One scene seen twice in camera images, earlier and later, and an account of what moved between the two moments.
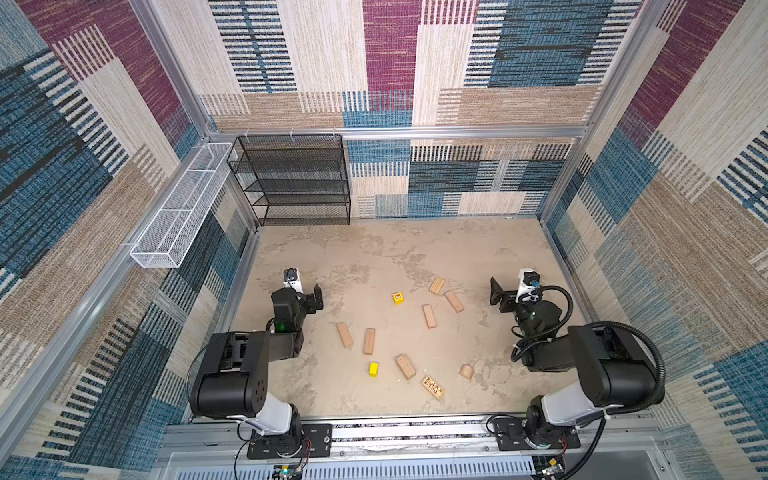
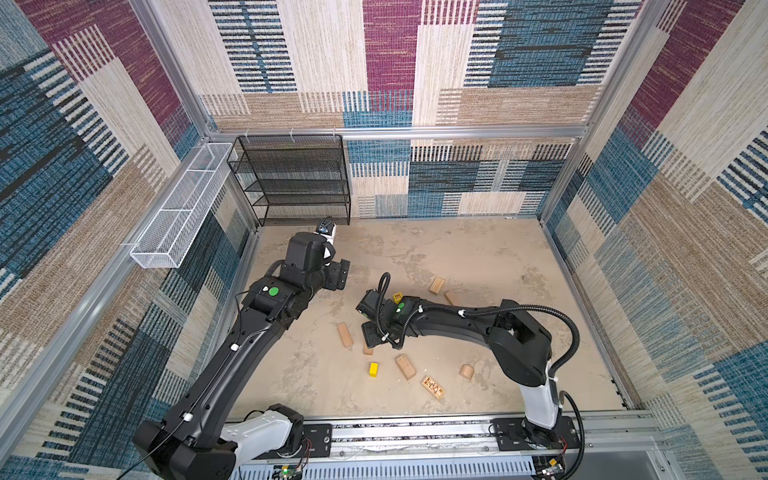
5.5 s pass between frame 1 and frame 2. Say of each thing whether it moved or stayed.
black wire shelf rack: stayed
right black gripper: moved
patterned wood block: stayed
